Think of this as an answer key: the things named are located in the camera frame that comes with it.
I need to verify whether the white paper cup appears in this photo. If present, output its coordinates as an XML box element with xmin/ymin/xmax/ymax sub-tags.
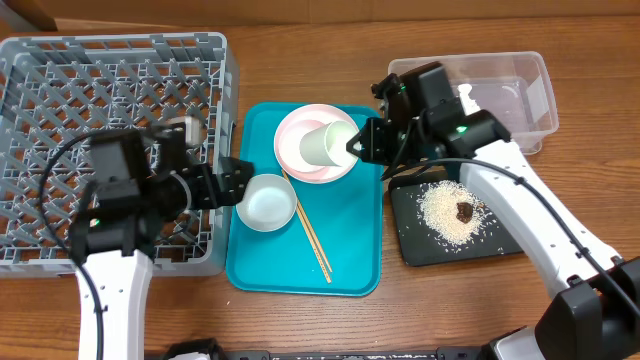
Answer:
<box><xmin>299</xmin><ymin>121</ymin><xmax>357</xmax><ymax>167</ymax></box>

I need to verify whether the grey shallow bowl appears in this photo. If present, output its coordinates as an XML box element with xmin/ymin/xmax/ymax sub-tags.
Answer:
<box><xmin>236</xmin><ymin>174</ymin><xmax>297</xmax><ymax>232</ymax></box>

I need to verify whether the white napkin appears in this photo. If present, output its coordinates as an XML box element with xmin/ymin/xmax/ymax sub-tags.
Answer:
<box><xmin>457</xmin><ymin>83</ymin><xmax>481</xmax><ymax>115</ymax></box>

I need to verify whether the pile of rice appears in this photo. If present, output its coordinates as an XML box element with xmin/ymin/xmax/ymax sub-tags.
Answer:
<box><xmin>416</xmin><ymin>180</ymin><xmax>498</xmax><ymax>248</ymax></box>

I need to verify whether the brown food scrap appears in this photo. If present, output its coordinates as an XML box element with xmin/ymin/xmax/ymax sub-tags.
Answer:
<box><xmin>456</xmin><ymin>202</ymin><xmax>474</xmax><ymax>224</ymax></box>

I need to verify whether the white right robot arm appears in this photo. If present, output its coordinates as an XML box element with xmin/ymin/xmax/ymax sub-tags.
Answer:
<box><xmin>347</xmin><ymin>68</ymin><xmax>639</xmax><ymax>359</ymax></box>

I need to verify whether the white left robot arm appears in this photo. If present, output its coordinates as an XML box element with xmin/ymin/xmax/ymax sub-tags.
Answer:
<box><xmin>69</xmin><ymin>125</ymin><xmax>254</xmax><ymax>359</ymax></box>

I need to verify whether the right wooden chopstick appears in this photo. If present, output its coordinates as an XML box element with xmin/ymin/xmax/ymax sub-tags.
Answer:
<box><xmin>282</xmin><ymin>169</ymin><xmax>334</xmax><ymax>274</ymax></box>

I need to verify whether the wooden chopstick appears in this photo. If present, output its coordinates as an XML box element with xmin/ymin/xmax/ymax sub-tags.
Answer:
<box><xmin>282</xmin><ymin>172</ymin><xmax>333</xmax><ymax>285</ymax></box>
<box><xmin>282</xmin><ymin>169</ymin><xmax>334</xmax><ymax>274</ymax></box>

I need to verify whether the large white round plate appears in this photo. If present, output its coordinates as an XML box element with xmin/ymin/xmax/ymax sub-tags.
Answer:
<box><xmin>274</xmin><ymin>104</ymin><xmax>358</xmax><ymax>184</ymax></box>

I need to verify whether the left wooden chopstick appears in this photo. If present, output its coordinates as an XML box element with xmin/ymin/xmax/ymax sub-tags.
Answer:
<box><xmin>282</xmin><ymin>172</ymin><xmax>333</xmax><ymax>285</ymax></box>

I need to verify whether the teal plastic tray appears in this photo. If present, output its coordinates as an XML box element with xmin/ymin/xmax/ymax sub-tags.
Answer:
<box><xmin>226</xmin><ymin>102</ymin><xmax>383</xmax><ymax>297</ymax></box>

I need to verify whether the black plastic tray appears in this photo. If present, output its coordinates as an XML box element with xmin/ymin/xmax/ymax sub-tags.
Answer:
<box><xmin>389</xmin><ymin>170</ymin><xmax>521</xmax><ymax>267</ymax></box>

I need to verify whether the clear plastic bin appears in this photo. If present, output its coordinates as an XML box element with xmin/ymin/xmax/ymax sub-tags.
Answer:
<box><xmin>388</xmin><ymin>51</ymin><xmax>559</xmax><ymax>155</ymax></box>

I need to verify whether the grey plastic dish rack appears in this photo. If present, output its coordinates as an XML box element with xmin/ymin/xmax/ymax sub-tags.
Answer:
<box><xmin>1</xmin><ymin>32</ymin><xmax>239</xmax><ymax>278</ymax></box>

